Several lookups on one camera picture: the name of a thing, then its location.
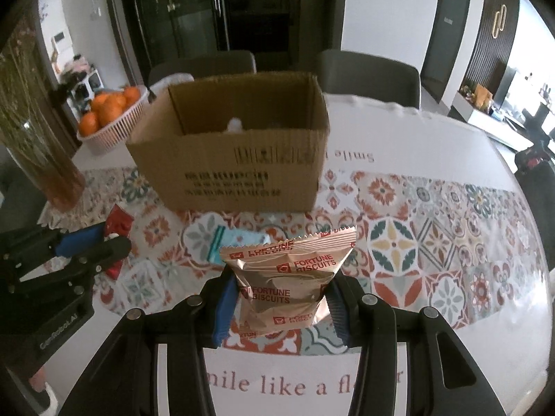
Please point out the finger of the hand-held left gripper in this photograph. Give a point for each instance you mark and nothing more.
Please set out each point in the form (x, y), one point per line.
(99, 255)
(80, 240)

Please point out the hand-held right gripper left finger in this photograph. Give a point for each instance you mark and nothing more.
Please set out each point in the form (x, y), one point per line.
(223, 312)

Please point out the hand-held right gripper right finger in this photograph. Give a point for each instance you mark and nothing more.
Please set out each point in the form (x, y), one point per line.
(340, 316)

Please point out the red foil packet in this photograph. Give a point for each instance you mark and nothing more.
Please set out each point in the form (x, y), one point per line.
(119, 223)

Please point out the tan biscuit packet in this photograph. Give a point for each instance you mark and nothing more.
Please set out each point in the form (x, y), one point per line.
(282, 286)

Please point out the brown cardboard box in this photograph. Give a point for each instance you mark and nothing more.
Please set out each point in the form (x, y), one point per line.
(234, 173)

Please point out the glass vase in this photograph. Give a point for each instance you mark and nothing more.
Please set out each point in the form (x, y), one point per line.
(56, 182)

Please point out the light blue plastic packet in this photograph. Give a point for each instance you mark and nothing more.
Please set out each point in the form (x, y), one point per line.
(243, 242)

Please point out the white plastic fruit basket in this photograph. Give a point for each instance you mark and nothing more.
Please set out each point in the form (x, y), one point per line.
(119, 132)

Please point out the orange fruit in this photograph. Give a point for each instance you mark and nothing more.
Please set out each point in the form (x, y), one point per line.
(108, 107)
(89, 123)
(131, 95)

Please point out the floral patterned tablecloth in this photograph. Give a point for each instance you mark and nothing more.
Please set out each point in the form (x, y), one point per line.
(433, 173)

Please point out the white low cabinet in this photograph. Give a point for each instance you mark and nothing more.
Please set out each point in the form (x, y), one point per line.
(490, 123)

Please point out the orange paper bag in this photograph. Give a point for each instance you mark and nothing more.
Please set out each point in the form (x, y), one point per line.
(482, 97)

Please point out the dark glass sliding door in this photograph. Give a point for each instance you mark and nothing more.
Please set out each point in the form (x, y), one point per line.
(243, 8)

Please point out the dark grey door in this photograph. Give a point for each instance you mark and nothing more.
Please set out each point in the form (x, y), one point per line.
(446, 34)

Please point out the dark slatted wall panel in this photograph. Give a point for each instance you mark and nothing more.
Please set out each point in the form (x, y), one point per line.
(490, 21)

